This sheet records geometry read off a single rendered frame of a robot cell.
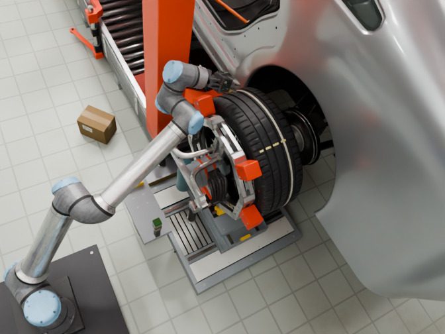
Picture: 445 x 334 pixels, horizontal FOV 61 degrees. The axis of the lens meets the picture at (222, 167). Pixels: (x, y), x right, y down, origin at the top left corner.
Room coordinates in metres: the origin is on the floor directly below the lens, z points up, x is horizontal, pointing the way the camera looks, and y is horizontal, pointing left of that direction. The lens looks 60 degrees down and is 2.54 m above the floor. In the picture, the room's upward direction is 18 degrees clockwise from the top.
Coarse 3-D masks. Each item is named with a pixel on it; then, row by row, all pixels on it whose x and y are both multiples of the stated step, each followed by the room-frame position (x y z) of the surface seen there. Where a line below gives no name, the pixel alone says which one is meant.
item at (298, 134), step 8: (288, 112) 1.36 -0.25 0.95; (296, 112) 1.35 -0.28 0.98; (288, 120) 1.34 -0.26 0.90; (296, 120) 1.31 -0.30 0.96; (304, 120) 1.28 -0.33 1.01; (296, 128) 1.29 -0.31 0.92; (304, 128) 1.26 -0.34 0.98; (312, 128) 1.26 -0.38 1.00; (296, 136) 1.24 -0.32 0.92; (304, 136) 1.24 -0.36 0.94; (312, 136) 1.22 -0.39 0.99; (304, 144) 1.22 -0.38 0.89; (312, 144) 1.20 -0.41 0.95; (304, 152) 1.20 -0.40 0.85; (312, 152) 1.18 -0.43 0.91; (304, 160) 1.19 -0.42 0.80; (312, 160) 1.16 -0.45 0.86
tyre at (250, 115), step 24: (240, 96) 1.20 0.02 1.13; (264, 96) 1.22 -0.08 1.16; (240, 120) 1.03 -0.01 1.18; (264, 120) 1.07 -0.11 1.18; (264, 144) 0.96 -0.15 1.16; (288, 144) 1.02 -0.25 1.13; (264, 168) 0.87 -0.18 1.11; (288, 168) 0.93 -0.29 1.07; (264, 192) 0.81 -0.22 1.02; (288, 192) 0.88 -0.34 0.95
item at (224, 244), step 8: (200, 216) 0.96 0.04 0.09; (208, 216) 0.96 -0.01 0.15; (208, 224) 0.90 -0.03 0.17; (264, 224) 1.03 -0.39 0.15; (216, 232) 0.87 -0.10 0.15; (232, 232) 0.91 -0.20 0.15; (240, 232) 0.93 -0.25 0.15; (248, 232) 0.94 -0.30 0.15; (256, 232) 0.95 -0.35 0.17; (216, 240) 0.82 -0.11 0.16; (224, 240) 0.84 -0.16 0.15; (232, 240) 0.85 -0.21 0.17; (240, 240) 0.87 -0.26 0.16; (224, 248) 0.79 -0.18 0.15
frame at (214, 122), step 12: (216, 120) 1.03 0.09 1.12; (216, 132) 0.97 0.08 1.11; (228, 132) 0.99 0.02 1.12; (192, 144) 1.09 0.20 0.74; (228, 144) 0.92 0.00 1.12; (228, 156) 0.88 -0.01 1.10; (240, 156) 0.89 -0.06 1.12; (240, 180) 0.81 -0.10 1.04; (240, 192) 0.78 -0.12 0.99; (252, 192) 0.80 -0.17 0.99; (228, 204) 0.86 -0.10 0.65; (240, 204) 0.76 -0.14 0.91
